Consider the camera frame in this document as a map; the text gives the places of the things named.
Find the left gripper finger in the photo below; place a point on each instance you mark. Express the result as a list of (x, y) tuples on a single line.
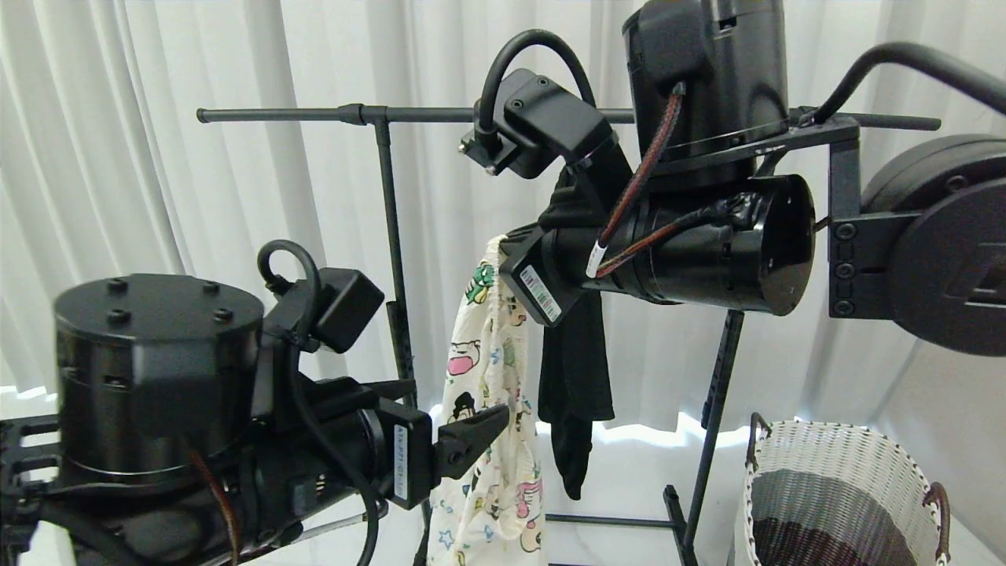
[(471, 440), (369, 391)]

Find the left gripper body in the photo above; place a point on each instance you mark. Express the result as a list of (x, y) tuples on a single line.
[(330, 464)]

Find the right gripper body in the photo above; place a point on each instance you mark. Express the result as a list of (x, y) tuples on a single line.
[(692, 259)]

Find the cream printed garment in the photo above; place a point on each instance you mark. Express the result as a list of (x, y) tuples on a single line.
[(487, 472)]

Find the black shorts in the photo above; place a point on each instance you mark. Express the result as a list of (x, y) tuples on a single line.
[(578, 362)]

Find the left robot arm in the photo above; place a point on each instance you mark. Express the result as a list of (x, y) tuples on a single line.
[(157, 369)]

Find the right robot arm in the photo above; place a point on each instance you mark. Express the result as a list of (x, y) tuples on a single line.
[(943, 251)]

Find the white laundry basket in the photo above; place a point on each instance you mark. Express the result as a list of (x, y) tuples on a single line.
[(825, 472)]

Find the black clothes rack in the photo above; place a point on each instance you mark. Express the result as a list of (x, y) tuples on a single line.
[(275, 115)]

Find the white curtain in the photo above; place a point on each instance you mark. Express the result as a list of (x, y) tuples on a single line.
[(118, 236)]

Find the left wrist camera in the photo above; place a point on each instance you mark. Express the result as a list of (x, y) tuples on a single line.
[(346, 306)]

